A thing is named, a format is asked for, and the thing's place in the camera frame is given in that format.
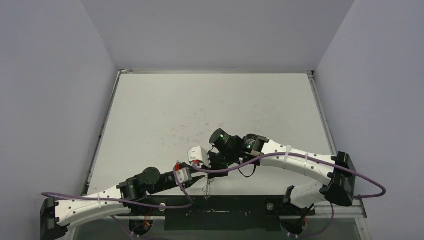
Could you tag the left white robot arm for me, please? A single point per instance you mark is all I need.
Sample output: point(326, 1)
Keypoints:
point(61, 212)

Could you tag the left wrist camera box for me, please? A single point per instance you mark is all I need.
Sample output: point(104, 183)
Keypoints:
point(183, 172)

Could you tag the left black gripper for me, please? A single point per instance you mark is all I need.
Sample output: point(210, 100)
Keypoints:
point(195, 178)

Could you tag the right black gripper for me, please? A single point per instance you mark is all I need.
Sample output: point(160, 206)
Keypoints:
point(215, 161)

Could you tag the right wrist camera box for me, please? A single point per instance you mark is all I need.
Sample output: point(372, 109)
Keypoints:
point(199, 154)

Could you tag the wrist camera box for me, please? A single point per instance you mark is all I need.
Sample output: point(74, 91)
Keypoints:
point(199, 154)
point(183, 172)

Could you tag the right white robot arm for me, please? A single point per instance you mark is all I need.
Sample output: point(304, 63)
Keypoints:
point(332, 175)

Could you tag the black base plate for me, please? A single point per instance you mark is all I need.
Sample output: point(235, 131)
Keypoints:
point(229, 213)

